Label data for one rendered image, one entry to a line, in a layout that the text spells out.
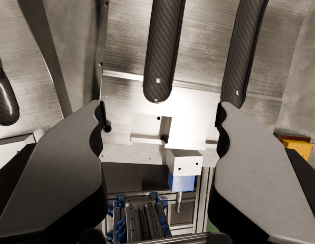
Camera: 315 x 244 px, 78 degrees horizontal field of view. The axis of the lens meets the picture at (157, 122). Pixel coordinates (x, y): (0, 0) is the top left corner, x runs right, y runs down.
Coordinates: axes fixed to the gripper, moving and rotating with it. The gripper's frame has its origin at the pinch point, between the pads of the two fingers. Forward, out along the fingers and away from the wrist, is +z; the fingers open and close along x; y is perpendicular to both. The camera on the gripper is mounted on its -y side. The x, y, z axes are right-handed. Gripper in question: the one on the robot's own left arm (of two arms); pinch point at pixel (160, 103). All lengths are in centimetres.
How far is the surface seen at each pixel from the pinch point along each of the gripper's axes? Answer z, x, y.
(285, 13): 19.8, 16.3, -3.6
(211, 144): 13.3, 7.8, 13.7
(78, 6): 22.2, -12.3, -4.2
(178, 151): 15.7, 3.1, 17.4
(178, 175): 12.4, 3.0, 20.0
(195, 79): 14.3, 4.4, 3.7
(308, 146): 20.6, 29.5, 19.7
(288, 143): 20.2, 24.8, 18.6
